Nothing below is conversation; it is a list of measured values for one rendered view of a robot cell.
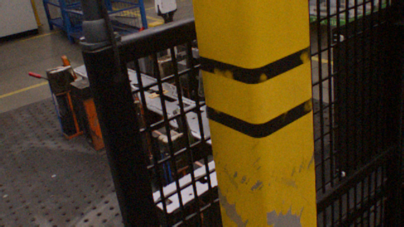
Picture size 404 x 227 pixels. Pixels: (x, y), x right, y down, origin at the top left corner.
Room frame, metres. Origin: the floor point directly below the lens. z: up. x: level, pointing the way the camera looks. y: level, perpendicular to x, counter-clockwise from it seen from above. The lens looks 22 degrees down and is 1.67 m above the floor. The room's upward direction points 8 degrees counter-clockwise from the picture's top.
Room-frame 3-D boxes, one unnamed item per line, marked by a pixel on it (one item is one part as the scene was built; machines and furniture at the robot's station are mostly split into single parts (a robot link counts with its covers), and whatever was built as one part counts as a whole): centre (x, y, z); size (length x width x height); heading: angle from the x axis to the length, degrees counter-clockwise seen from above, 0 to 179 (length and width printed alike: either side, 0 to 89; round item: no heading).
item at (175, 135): (1.21, 0.12, 0.87); 0.12 x 0.09 x 0.35; 126
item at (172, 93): (1.67, 0.22, 1.00); 1.38 x 0.22 x 0.02; 36
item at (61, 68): (2.02, 0.70, 0.88); 0.15 x 0.11 x 0.36; 126
